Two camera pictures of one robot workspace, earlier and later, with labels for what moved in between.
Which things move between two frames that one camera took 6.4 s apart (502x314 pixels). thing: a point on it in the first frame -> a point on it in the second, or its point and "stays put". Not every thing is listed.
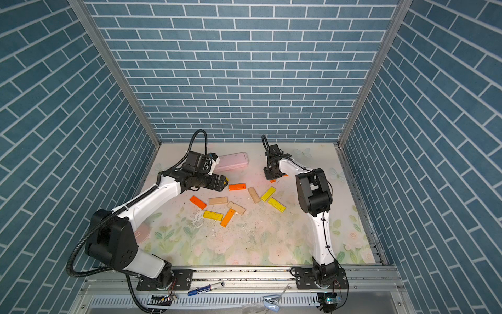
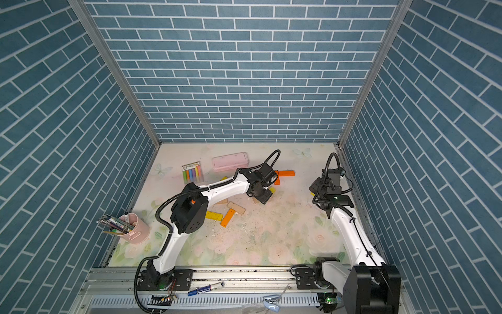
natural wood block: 236,207 stays put
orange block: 227,218 stays put
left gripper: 221,186 -> 266,197
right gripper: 268,175 -> 314,186
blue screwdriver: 202,288 stays put
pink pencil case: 232,161 stays put
